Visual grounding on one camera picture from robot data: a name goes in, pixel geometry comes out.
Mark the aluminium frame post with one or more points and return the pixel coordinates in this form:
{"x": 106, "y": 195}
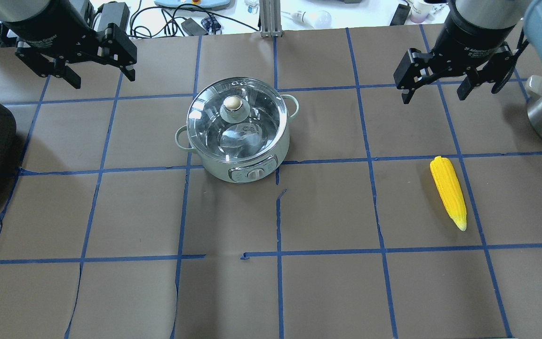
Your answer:
{"x": 269, "y": 18}

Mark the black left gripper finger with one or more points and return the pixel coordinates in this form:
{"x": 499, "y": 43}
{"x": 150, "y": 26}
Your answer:
{"x": 117, "y": 50}
{"x": 44, "y": 67}

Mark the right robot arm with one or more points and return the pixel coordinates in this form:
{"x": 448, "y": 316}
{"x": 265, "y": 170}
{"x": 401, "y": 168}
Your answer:
{"x": 527, "y": 32}

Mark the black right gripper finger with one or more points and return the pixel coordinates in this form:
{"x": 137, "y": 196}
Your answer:
{"x": 414, "y": 71}
{"x": 498, "y": 70}

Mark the white purple cup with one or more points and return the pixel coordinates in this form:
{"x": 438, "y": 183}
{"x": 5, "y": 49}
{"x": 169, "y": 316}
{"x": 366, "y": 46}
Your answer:
{"x": 420, "y": 9}

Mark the pale green electric pot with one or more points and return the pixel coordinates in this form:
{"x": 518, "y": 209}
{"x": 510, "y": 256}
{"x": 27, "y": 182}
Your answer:
{"x": 247, "y": 171}

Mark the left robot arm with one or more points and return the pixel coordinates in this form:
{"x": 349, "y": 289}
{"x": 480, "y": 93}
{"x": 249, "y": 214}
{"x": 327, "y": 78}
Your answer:
{"x": 113, "y": 12}

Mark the black power adapter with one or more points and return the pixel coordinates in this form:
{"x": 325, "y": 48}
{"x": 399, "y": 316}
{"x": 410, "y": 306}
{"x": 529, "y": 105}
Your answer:
{"x": 192, "y": 28}

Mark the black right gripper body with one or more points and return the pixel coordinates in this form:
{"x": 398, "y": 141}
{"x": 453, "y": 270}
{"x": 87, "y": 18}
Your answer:
{"x": 477, "y": 38}

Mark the yellow corn cob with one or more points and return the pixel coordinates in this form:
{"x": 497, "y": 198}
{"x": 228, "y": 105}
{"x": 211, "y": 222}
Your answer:
{"x": 449, "y": 190}

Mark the black phone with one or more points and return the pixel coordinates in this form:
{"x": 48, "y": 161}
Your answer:
{"x": 400, "y": 15}

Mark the glass pot lid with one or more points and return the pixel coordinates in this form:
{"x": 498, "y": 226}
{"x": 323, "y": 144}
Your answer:
{"x": 238, "y": 119}

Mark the white light bulb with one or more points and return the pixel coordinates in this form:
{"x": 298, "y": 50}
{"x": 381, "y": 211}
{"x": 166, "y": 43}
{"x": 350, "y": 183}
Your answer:
{"x": 314, "y": 19}

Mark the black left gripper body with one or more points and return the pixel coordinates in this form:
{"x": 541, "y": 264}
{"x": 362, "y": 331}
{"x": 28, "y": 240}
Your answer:
{"x": 47, "y": 29}

